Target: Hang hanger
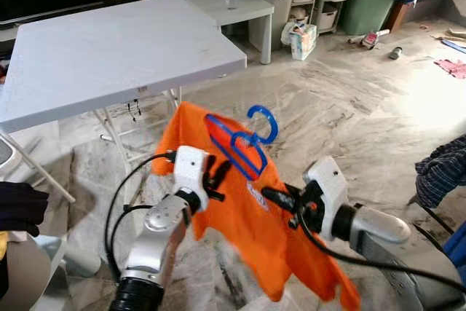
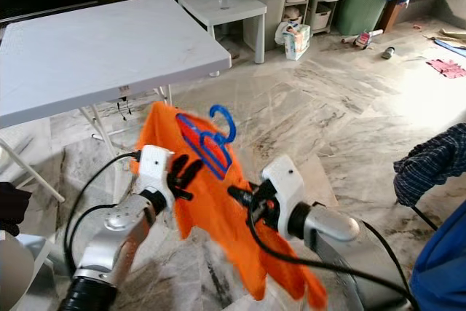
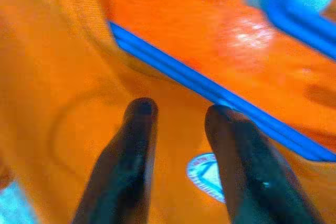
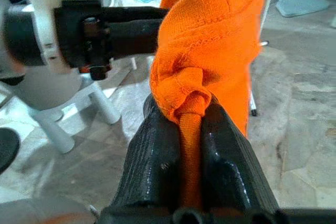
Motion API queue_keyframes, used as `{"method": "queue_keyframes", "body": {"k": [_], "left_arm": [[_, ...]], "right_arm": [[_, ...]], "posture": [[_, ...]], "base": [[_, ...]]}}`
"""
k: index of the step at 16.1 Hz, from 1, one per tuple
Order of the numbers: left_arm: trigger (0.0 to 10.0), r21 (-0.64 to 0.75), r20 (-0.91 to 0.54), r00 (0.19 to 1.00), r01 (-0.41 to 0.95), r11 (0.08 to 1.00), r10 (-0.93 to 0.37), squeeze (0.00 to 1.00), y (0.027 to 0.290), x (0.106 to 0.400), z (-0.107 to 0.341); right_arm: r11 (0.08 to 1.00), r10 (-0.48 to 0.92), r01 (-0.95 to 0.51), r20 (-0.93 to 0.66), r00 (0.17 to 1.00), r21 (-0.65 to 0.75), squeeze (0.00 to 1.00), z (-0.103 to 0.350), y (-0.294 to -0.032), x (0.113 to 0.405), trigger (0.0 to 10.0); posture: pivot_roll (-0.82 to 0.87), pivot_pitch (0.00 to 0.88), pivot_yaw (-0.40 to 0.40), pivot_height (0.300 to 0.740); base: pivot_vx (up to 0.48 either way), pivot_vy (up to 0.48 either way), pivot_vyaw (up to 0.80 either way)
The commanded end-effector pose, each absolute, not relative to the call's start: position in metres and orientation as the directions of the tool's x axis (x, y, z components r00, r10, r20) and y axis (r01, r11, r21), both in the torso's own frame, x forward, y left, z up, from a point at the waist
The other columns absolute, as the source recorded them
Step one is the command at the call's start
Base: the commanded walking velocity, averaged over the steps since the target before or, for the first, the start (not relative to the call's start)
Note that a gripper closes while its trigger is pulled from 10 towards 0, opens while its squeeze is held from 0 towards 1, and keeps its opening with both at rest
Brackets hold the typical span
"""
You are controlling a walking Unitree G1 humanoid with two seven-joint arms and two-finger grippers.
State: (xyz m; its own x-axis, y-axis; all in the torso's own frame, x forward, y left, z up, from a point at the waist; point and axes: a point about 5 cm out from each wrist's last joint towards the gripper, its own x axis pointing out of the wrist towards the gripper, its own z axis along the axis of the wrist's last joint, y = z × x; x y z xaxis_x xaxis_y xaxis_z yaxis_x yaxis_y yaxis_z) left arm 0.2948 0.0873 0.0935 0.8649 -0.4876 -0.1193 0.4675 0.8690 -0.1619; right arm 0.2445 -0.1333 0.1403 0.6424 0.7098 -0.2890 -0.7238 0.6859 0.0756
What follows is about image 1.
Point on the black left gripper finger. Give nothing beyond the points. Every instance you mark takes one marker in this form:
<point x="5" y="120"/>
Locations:
<point x="218" y="169"/>

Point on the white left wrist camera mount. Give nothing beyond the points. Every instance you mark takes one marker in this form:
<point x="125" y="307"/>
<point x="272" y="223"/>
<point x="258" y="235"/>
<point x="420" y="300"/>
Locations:
<point x="191" y="169"/>

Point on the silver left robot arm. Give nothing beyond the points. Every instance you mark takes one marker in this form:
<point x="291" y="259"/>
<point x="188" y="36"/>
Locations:
<point x="156" y="231"/>

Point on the blue floor mat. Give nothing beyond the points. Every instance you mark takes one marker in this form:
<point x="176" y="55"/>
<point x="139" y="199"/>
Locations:
<point x="455" y="46"/>

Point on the small white side table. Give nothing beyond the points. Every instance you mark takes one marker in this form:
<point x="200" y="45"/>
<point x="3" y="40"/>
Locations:
<point x="218" y="5"/>

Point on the green laundry basket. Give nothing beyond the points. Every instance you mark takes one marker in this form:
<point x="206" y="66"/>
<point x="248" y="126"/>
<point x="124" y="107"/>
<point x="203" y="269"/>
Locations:
<point x="368" y="5"/>

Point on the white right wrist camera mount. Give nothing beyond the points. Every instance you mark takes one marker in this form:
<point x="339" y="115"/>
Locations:
<point x="328" y="180"/>

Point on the beige floor cloth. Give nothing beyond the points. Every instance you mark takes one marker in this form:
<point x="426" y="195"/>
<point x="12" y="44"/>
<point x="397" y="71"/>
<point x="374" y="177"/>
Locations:
<point x="453" y="34"/>

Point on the white chair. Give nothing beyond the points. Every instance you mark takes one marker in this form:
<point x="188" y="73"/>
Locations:
<point x="25" y="274"/>

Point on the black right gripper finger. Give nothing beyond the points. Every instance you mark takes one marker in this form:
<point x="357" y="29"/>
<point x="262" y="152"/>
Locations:
<point x="277" y="196"/>

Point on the blue plaid shirt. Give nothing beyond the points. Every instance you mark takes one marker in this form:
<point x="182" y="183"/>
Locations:
<point x="444" y="172"/>

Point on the brown wooden board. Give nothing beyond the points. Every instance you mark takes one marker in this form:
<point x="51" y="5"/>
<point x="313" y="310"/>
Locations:
<point x="397" y="18"/>

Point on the orange shirt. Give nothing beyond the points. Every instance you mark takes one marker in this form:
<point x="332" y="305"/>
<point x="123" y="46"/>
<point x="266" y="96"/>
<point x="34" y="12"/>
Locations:
<point x="240" y="216"/>

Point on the white folding table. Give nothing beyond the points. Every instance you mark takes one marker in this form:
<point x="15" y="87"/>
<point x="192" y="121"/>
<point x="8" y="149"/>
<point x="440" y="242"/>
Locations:
<point x="109" y="49"/>

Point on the small grey can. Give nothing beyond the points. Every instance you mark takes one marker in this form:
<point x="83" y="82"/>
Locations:
<point x="395" y="53"/>

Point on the plain blue shirt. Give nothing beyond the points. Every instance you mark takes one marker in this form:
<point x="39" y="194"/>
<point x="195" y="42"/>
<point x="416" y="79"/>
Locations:
<point x="459" y="253"/>

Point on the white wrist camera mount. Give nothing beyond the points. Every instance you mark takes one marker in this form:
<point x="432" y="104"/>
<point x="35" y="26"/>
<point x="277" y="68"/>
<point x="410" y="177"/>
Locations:
<point x="328" y="180"/>
<point x="191" y="169"/>

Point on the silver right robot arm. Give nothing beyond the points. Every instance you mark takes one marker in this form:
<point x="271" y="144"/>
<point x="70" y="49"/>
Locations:
<point x="378" y="227"/>

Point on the pink floor cloth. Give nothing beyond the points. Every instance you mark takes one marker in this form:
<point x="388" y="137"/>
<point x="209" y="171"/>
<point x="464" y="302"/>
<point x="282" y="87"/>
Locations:
<point x="453" y="68"/>

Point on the blue plastic hanger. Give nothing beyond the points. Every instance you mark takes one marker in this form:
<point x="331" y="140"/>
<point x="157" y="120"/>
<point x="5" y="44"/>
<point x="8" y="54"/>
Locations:
<point x="274" y="121"/>

